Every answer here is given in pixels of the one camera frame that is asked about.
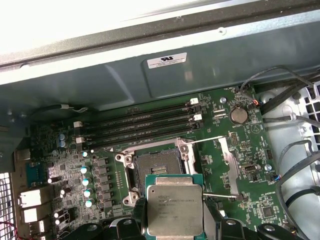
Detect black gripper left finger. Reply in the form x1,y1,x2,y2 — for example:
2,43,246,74
76,197,149,240

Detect metal socket cover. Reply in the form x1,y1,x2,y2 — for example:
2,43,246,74
185,135,242,201

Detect metal locking lever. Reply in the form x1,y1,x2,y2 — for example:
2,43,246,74
202,192,238,200
98,146,127,155

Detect round coin battery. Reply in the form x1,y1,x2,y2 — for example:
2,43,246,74
229,105,249,124

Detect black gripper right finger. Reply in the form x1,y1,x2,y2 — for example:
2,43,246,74
202,199,285,240

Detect grey flat cable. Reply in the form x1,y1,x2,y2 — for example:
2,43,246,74
273,138,320,226

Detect thick black cable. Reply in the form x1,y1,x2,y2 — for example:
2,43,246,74
259,84,320,118

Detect green motherboard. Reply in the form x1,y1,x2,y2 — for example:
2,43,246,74
13,84,296,240

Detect black wire white label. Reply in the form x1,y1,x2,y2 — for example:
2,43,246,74
31,103,89,118

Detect black PC case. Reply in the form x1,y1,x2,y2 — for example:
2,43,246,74
0,0,320,240

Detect CPU socket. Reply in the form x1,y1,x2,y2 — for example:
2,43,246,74
114,136,201,210

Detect thin black fan wire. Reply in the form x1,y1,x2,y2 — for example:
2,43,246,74
238,65,320,93

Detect silver green CPU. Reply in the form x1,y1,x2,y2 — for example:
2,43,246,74
144,173,205,238

